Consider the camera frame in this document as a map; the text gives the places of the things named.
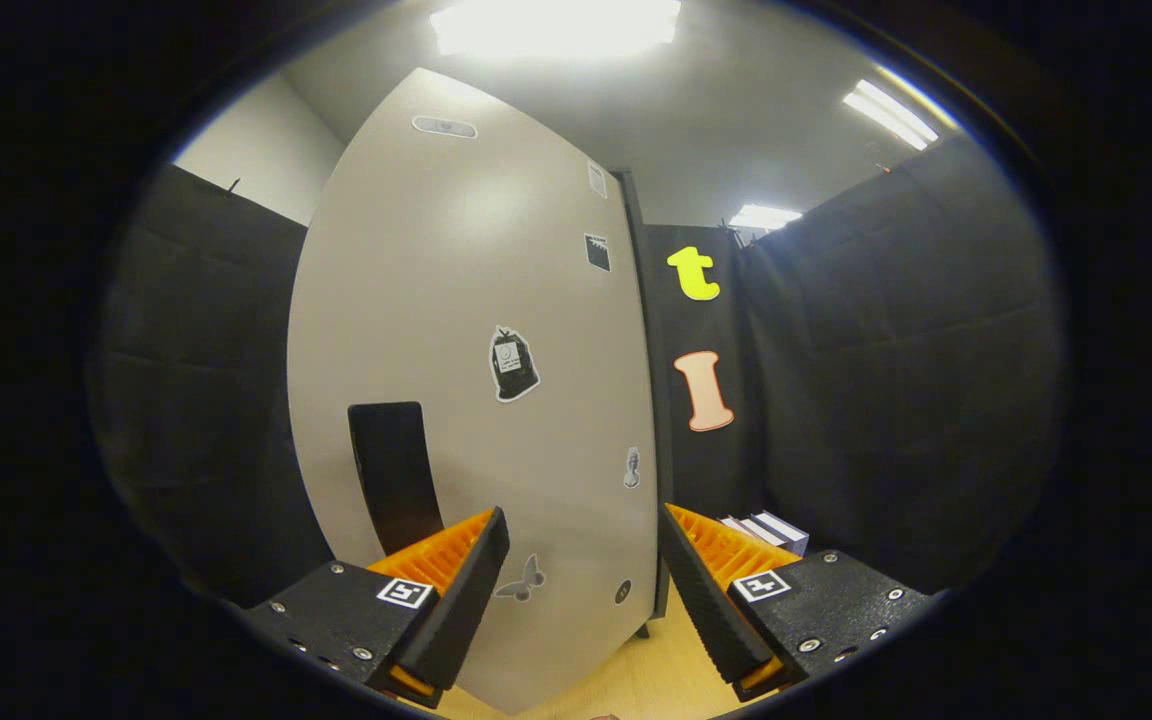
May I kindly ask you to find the small ceiling light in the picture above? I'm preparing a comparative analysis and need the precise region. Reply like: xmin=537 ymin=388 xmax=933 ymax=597
xmin=729 ymin=204 xmax=803 ymax=231

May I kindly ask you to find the blue book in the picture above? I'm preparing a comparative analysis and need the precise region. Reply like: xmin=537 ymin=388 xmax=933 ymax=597
xmin=751 ymin=511 xmax=810 ymax=557

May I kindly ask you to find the large ceiling light panel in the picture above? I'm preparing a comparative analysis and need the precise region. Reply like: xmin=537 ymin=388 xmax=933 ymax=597
xmin=431 ymin=0 xmax=682 ymax=59

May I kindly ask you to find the black backdrop cloth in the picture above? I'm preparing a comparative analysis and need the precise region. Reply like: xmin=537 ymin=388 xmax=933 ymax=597
xmin=86 ymin=135 xmax=1067 ymax=601

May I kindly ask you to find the dark grey cabinet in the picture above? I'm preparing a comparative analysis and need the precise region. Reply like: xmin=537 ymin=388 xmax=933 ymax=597
xmin=616 ymin=168 xmax=677 ymax=641

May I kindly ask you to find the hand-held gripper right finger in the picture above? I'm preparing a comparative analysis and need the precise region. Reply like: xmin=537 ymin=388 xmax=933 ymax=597
xmin=658 ymin=503 xmax=937 ymax=703

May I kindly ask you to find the black door handle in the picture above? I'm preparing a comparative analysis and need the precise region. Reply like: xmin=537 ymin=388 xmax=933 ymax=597
xmin=348 ymin=402 xmax=445 ymax=557

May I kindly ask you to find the beige cabinet door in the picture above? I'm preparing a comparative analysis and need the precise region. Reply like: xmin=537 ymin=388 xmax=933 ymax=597
xmin=286 ymin=68 xmax=659 ymax=716

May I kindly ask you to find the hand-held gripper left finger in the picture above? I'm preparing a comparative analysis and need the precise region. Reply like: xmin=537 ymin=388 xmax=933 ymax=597
xmin=241 ymin=508 xmax=511 ymax=701

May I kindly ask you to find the white spine book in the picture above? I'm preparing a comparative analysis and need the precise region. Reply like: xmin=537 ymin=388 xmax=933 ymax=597
xmin=736 ymin=515 xmax=787 ymax=549

